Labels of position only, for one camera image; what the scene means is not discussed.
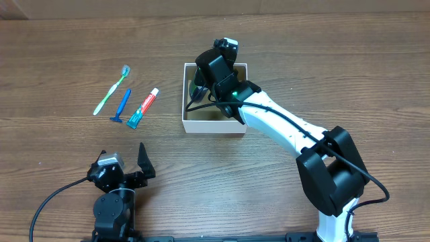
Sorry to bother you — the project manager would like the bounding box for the clear bottle dark liquid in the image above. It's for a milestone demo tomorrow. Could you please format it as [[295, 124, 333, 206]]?
[[189, 78, 208, 103]]

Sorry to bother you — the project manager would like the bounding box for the red green toothpaste tube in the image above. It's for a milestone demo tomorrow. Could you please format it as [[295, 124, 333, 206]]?
[[126, 88, 159, 129]]

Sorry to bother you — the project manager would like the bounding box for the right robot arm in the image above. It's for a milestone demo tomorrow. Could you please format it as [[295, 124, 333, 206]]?
[[190, 38, 378, 241]]

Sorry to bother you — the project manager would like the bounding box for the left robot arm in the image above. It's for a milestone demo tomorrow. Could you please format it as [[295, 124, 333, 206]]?
[[87, 143, 156, 241]]

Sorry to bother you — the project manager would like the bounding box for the white cardboard box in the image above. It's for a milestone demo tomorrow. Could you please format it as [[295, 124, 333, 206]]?
[[181, 63, 247, 134]]

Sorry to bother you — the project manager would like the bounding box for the blue razor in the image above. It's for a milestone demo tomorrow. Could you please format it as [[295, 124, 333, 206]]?
[[110, 89, 132, 123]]

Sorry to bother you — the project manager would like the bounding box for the green white toothbrush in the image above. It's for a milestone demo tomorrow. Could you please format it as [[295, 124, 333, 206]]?
[[93, 65, 131, 116]]

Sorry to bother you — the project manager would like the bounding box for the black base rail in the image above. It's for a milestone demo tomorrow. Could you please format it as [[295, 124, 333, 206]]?
[[140, 231, 379, 242]]

